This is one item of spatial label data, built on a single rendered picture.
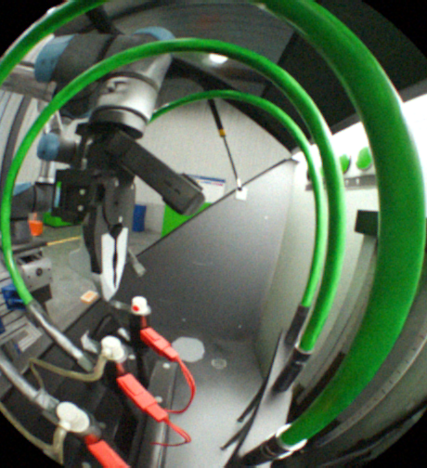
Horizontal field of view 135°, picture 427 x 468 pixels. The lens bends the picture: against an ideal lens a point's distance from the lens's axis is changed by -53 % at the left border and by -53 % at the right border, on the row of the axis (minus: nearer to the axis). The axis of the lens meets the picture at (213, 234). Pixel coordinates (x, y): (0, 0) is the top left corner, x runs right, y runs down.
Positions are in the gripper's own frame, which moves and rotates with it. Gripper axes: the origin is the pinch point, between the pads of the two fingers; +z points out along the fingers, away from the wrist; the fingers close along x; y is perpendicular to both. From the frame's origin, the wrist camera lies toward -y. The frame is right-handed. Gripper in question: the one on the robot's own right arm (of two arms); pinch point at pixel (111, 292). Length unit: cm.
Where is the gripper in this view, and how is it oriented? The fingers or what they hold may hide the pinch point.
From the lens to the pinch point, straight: 24.3
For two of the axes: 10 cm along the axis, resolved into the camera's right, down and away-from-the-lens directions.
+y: -9.9, -1.6, -0.5
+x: 0.2, 1.5, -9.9
